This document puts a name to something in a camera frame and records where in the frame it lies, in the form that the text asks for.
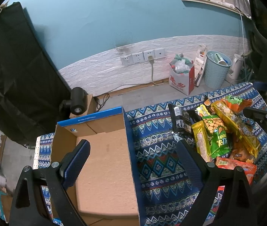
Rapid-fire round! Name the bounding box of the orange white-lettered snack bag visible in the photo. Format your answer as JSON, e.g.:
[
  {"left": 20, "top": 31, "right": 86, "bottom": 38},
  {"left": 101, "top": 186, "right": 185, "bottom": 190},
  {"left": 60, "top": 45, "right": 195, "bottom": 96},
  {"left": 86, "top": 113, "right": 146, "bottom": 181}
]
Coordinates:
[{"left": 229, "top": 133, "right": 255, "bottom": 164}]

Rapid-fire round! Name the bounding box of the long gold biscuit pack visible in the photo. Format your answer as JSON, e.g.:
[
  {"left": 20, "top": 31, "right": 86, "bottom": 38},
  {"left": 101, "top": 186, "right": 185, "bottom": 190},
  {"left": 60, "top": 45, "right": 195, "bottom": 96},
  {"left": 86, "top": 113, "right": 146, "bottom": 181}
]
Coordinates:
[{"left": 212, "top": 100, "right": 260, "bottom": 158}]

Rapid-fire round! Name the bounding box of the black barcode snack pack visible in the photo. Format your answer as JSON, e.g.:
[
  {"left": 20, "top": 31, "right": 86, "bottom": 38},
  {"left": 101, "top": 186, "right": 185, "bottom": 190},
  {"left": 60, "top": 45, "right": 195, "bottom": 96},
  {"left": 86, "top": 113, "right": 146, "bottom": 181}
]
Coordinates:
[{"left": 168, "top": 104, "right": 192, "bottom": 134}]

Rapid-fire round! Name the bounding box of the flattened cardboard packaging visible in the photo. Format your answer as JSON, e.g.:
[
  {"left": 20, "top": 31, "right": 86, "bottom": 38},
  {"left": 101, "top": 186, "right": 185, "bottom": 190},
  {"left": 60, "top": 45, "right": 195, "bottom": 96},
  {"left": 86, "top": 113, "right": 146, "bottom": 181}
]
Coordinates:
[{"left": 194, "top": 44, "right": 207, "bottom": 87}]

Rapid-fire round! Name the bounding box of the red cracker bag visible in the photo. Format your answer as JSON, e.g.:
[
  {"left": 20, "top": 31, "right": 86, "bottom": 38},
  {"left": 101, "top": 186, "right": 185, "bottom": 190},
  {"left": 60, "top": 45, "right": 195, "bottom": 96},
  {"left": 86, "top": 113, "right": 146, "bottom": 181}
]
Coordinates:
[{"left": 215, "top": 156, "right": 258, "bottom": 185}]

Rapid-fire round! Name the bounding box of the red white paper bag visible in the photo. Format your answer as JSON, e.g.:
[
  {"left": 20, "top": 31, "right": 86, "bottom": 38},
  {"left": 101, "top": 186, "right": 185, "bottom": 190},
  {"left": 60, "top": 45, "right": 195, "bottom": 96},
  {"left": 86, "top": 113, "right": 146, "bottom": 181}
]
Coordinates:
[{"left": 169, "top": 54, "right": 195, "bottom": 95}]

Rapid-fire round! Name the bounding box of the light blue waste bin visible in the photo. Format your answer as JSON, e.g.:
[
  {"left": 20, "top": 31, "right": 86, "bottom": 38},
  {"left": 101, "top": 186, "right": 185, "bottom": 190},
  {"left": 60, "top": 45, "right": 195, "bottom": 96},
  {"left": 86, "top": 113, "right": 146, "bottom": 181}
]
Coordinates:
[{"left": 204, "top": 50, "right": 232, "bottom": 90}]

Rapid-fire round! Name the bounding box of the white wall socket row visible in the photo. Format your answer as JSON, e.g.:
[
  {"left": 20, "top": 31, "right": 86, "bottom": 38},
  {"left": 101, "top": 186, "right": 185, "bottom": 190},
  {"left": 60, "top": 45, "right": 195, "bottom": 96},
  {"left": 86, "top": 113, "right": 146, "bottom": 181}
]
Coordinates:
[{"left": 121, "top": 48, "right": 166, "bottom": 66}]

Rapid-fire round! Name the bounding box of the orange green chip bag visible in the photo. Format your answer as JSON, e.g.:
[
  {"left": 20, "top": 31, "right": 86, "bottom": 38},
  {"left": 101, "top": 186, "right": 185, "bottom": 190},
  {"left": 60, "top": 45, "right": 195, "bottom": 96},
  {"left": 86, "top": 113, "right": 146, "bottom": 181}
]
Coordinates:
[{"left": 222, "top": 95, "right": 252, "bottom": 114}]

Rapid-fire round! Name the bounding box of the white plug and cable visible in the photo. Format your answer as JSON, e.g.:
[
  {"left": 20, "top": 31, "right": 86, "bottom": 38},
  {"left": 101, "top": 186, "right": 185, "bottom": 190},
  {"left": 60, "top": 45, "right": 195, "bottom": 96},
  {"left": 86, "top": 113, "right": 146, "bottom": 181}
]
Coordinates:
[{"left": 147, "top": 55, "right": 170, "bottom": 86}]

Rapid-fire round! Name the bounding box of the white electric kettle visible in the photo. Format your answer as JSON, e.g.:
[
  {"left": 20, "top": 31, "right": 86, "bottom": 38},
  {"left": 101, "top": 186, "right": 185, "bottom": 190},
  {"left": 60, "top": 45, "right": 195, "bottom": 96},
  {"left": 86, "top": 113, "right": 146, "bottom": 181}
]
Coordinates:
[{"left": 225, "top": 54, "right": 244, "bottom": 85}]

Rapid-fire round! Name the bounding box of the blue patterned tablecloth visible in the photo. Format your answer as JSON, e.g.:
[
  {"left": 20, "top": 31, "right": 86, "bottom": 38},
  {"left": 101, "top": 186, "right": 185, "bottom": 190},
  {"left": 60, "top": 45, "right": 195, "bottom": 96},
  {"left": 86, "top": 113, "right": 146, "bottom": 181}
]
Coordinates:
[{"left": 33, "top": 82, "right": 267, "bottom": 226}]

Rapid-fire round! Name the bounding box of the open cardboard box blue rim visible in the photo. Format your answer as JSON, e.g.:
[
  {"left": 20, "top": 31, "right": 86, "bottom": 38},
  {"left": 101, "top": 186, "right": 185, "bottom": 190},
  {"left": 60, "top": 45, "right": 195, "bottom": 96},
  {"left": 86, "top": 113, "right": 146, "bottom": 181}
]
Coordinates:
[{"left": 51, "top": 107, "right": 146, "bottom": 225}]

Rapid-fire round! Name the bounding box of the green peanut snack bag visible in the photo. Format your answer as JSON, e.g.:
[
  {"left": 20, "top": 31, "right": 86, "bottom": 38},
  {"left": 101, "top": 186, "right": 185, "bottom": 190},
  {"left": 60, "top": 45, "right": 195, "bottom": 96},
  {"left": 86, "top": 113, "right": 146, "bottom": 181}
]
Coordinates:
[{"left": 195, "top": 104, "right": 231, "bottom": 159}]

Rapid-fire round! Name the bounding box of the black fabric backdrop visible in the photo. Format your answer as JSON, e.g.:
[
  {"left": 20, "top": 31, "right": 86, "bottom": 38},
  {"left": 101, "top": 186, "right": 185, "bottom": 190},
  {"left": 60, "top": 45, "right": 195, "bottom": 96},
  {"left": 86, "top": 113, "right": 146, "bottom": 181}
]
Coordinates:
[{"left": 0, "top": 2, "right": 71, "bottom": 146}]

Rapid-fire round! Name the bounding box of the small wooden block stand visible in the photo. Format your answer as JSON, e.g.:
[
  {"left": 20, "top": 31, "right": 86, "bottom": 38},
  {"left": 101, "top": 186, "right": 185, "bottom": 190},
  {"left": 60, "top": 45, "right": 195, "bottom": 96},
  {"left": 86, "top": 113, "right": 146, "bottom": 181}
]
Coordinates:
[{"left": 69, "top": 94, "right": 96, "bottom": 119}]

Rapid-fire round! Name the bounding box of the yellow cracker sleeve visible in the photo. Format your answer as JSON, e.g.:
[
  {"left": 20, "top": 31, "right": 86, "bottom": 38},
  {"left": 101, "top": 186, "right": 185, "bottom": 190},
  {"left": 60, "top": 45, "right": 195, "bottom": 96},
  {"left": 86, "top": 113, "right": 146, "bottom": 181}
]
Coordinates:
[{"left": 192, "top": 120, "right": 212, "bottom": 162}]

